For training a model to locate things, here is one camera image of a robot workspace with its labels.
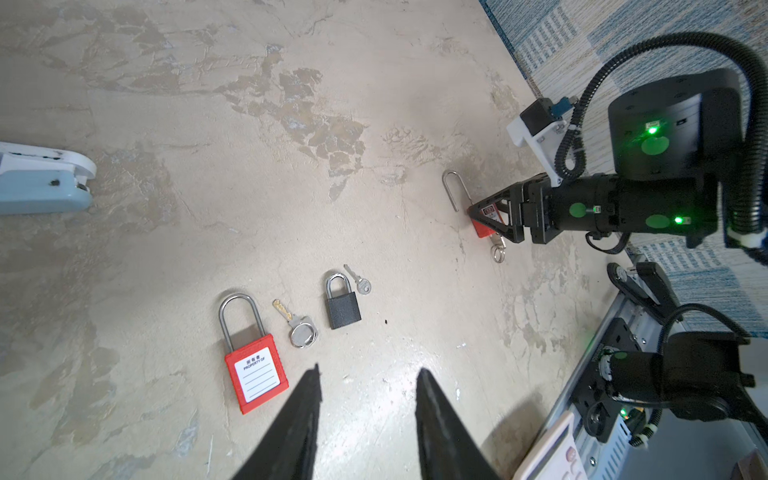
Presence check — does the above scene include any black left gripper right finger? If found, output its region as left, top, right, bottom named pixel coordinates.
left=415, top=368, right=499, bottom=479

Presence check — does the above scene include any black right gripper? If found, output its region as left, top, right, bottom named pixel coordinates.
left=467, top=175, right=564, bottom=244

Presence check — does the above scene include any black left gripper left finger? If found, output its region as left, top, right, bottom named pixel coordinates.
left=233, top=364, right=322, bottom=479

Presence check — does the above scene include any red padlock with key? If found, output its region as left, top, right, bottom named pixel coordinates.
left=218, top=292, right=289, bottom=415

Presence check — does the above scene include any small silver key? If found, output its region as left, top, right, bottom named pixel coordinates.
left=272, top=299, right=319, bottom=349

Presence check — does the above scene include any small black padlock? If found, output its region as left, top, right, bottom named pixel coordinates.
left=325, top=272, right=362, bottom=330

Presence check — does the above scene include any small black padlock key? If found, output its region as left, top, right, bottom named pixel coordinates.
left=343, top=264, right=372, bottom=295

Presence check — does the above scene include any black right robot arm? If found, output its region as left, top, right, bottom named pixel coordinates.
left=467, top=31, right=767, bottom=448

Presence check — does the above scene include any light blue stapler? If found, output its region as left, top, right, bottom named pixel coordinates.
left=1, top=142, right=97, bottom=216

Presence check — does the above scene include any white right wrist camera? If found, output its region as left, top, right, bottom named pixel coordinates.
left=507, top=97, right=578, bottom=188

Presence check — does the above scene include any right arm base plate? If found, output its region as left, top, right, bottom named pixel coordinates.
left=570, top=317, right=651, bottom=443

